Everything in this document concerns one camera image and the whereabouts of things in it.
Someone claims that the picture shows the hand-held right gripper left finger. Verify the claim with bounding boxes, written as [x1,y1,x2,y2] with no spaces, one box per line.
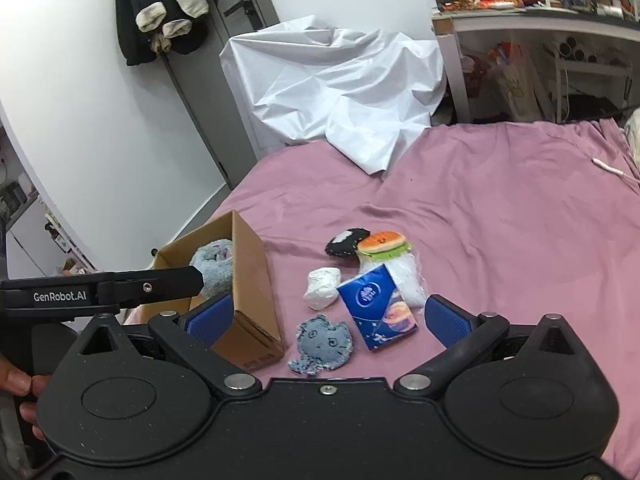
[77,294,263,402]

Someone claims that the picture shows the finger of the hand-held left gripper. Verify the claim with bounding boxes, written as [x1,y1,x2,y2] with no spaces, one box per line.
[97,266,205,307]

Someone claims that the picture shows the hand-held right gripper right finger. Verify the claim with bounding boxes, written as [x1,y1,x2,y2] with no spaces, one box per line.
[394,294,576,402]

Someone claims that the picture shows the light blue plush toy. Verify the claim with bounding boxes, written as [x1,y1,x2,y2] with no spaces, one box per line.
[189,240,237,300]

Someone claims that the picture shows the brown cardboard box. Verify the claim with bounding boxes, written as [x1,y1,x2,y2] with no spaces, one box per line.
[122,210,286,373]

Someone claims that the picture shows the clear plastic bag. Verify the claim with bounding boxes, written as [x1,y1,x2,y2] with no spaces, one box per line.
[360,252,428,308]

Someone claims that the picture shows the blue tissue pack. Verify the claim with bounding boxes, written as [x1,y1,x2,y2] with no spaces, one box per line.
[336,266,418,352]

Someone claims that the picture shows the hamburger plush toy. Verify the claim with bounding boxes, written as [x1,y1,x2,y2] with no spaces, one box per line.
[357,230,413,262]

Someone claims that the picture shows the blue denim cat toy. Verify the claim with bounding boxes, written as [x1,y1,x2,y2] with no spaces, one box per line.
[287,314,355,376]

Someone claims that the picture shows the black and white plush toy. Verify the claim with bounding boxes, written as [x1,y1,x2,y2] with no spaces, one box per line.
[325,228,371,259]

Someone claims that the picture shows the person's left hand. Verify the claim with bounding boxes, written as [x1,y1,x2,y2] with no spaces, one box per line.
[0,355,51,443]

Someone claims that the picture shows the white cabinet counter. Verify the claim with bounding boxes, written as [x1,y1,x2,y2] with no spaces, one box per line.
[0,125,96,281]

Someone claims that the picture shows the printed shopping bag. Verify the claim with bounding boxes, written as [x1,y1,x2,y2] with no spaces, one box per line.
[487,42,551,122]

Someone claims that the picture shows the white crumpled cover sheet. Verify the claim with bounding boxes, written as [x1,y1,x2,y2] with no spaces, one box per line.
[220,16,446,177]

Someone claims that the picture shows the black and cream hanging jacket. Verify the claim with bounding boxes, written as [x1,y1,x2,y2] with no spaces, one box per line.
[114,0,211,67]

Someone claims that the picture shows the white desk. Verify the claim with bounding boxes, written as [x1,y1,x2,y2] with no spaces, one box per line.
[431,7,640,126]

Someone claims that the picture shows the red snack packets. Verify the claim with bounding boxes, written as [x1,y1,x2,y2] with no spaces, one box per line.
[442,0,531,12]

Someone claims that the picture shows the white cable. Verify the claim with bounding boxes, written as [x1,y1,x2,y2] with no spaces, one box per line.
[591,158,626,177]

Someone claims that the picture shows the black door handle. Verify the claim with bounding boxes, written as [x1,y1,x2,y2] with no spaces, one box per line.
[223,0,261,28]

